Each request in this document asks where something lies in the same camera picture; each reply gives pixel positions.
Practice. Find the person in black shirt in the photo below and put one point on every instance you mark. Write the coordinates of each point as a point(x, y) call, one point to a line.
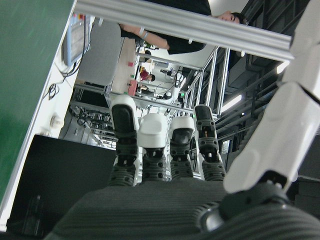
point(180, 45)

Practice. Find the green conveyor belt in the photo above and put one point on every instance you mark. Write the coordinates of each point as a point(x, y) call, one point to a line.
point(22, 75)

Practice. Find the teach pendant with screen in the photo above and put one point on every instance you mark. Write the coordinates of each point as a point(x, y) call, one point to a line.
point(75, 40)

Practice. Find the aluminium frame beam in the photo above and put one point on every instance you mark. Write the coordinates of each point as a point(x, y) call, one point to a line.
point(190, 26)

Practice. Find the person in red shirt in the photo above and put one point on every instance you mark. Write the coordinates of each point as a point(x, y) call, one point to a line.
point(146, 76)

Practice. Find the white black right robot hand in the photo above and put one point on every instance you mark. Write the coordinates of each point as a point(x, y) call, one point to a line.
point(155, 212)

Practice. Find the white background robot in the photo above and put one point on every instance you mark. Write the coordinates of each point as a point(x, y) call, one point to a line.
point(175, 87)

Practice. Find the grey flat panel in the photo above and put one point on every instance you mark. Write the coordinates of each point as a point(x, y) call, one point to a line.
point(102, 55)

